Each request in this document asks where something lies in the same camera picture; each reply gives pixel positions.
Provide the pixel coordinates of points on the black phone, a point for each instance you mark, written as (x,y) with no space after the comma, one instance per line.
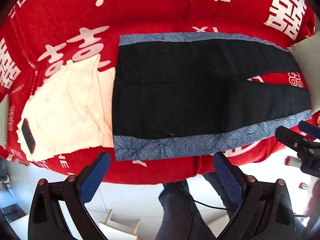
(28,136)

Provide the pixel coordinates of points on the cream white cloth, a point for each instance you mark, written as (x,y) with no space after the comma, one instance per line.
(62,110)

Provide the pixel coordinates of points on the person's legs in dark trousers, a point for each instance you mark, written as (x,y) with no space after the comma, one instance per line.
(180,212)

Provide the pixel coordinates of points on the grey cushion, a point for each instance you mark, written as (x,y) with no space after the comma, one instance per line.
(3,120)

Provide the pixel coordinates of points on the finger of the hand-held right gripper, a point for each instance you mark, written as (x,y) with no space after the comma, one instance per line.
(311,131)
(290,137)

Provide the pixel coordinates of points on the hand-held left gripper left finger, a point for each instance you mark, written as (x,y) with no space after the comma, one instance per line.
(93,180)

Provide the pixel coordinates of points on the red can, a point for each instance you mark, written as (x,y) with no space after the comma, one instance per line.
(303,186)
(293,160)

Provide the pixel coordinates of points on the red printed blanket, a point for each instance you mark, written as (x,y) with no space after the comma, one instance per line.
(150,10)

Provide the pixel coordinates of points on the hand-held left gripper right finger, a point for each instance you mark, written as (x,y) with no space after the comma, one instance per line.
(228,177)

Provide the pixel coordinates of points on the grey pillow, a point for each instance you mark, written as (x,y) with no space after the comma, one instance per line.
(306,55)

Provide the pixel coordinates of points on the person's right forearm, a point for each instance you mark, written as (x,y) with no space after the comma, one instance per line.
(315,205)

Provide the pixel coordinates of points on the black pants with blue stripes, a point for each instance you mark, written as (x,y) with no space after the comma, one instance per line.
(187,85)

